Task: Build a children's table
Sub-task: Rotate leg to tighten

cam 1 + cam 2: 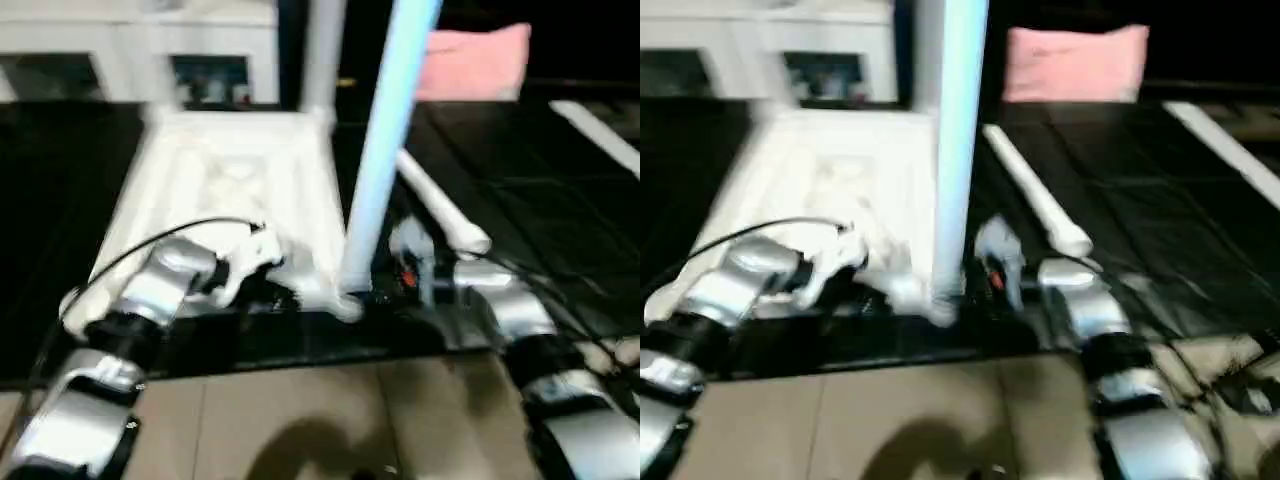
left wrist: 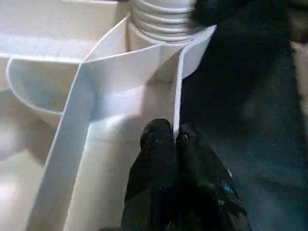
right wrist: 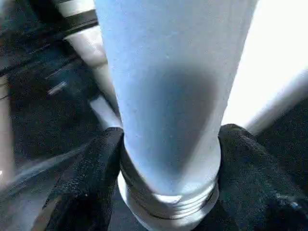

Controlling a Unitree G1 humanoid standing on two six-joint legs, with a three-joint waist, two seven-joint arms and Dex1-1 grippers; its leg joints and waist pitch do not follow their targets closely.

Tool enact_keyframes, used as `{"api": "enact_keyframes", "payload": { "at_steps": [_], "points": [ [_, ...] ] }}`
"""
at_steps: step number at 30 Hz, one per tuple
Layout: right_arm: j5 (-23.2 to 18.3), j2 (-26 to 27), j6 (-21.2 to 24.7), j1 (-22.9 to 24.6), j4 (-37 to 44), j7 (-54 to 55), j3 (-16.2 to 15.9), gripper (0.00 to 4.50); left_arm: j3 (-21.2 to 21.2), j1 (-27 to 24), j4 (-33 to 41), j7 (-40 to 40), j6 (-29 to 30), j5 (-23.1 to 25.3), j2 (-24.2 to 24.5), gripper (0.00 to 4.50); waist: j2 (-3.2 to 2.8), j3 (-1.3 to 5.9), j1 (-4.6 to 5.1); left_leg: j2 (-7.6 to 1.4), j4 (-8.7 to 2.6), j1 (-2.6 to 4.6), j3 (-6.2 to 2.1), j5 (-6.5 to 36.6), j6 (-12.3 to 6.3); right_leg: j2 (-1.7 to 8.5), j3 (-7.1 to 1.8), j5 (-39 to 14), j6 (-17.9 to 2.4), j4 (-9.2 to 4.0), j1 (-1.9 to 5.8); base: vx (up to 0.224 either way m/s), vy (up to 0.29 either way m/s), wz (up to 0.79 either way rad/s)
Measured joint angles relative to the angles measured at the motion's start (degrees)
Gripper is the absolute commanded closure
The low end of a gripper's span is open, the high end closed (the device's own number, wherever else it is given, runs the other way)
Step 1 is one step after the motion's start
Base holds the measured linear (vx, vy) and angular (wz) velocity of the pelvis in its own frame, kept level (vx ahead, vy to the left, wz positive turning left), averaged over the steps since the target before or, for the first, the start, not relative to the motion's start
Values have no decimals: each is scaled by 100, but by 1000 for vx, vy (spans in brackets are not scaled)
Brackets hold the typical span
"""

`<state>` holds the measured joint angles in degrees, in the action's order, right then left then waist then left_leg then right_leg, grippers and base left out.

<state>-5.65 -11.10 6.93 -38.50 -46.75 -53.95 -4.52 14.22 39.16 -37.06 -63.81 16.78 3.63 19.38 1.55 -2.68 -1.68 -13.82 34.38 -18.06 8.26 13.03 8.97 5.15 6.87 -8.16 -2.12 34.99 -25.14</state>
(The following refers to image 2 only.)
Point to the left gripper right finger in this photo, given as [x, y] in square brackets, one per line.
[207, 192]

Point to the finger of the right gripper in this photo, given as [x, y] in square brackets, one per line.
[216, 9]

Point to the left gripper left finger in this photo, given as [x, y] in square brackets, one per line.
[154, 183]

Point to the white plastic table leg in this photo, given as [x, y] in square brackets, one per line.
[163, 19]

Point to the white plastic table top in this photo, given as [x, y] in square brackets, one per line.
[48, 48]

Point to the black work mat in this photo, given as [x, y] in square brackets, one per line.
[250, 120]

